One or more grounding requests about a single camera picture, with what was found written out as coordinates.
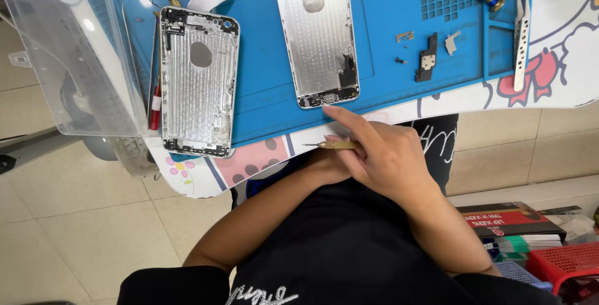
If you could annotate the gold metal bracket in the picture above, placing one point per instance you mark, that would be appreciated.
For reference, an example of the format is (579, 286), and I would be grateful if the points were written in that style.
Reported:
(405, 36)

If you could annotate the black phone speaker module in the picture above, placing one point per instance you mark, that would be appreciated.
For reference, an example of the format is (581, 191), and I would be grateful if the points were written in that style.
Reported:
(427, 61)

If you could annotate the white cartoon desk mat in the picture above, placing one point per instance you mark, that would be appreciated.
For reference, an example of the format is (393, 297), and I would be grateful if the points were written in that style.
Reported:
(561, 52)

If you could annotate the red and black box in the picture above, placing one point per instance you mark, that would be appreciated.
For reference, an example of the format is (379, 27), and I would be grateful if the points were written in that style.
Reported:
(510, 220)

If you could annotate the clean silver phone housing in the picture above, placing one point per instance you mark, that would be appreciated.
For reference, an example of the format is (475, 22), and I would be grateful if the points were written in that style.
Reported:
(318, 38)

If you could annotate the blue silicone repair mat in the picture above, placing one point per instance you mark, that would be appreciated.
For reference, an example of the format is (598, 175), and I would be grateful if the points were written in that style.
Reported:
(266, 71)

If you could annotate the blue plastic basket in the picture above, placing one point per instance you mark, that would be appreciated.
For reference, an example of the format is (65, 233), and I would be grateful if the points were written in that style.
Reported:
(517, 272)

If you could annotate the stack of small boxes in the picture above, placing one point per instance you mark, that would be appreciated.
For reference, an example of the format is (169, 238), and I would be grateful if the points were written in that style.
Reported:
(519, 245)

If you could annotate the thin brass precision screwdriver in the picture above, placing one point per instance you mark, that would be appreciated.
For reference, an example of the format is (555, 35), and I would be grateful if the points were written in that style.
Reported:
(338, 145)

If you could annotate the silver metal bracket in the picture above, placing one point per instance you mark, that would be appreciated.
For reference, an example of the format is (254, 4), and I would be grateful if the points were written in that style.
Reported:
(451, 43)

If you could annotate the clear plastic box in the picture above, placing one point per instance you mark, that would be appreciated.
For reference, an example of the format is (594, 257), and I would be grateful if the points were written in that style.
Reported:
(70, 52)

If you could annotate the person's left hand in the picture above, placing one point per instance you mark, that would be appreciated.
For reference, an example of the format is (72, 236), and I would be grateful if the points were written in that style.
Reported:
(330, 167)

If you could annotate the red plastic basket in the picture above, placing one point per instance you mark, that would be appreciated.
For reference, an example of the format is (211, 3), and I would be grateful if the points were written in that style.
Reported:
(566, 263)

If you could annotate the small black phone part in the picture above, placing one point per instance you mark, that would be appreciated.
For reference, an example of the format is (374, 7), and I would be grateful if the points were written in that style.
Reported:
(400, 60)

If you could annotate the person's right hand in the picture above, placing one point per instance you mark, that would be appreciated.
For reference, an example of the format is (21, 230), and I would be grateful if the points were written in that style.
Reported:
(393, 160)

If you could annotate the person's black printed clothing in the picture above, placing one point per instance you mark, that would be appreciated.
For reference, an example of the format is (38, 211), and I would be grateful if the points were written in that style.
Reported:
(346, 249)

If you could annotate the worn silver phone housing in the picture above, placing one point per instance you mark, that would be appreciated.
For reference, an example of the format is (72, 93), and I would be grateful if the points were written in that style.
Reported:
(199, 89)

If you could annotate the grey furniture base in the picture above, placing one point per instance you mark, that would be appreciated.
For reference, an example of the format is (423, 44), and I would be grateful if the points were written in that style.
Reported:
(51, 148)

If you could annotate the thin metal tweezers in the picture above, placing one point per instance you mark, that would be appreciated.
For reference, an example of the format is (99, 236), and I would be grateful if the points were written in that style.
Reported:
(155, 47)

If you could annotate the silver perforated tweezers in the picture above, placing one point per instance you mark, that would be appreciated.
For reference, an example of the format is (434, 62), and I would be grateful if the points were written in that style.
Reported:
(521, 38)

